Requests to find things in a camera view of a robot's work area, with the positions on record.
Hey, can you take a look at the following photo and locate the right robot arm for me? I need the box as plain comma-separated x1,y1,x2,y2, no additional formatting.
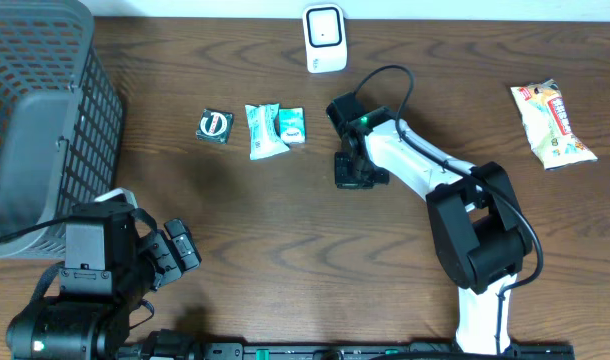
326,92,533,355

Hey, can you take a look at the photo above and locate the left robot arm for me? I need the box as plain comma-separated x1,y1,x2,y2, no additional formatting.
6,188,201,359

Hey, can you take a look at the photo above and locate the green tissue pack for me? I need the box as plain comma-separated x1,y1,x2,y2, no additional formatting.
279,108,306,144

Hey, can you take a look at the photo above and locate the white blue snack bag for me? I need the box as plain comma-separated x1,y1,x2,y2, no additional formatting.
510,79,598,170

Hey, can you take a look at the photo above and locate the light green wipes pack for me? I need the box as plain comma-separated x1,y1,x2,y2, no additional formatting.
245,103,289,161

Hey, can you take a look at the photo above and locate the grey plastic shopping basket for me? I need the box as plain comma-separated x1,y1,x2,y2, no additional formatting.
0,1,124,258

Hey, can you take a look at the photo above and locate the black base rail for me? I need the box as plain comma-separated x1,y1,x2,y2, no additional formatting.
119,341,576,360

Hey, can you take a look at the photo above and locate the white barcode scanner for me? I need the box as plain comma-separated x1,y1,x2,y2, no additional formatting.
302,4,348,74

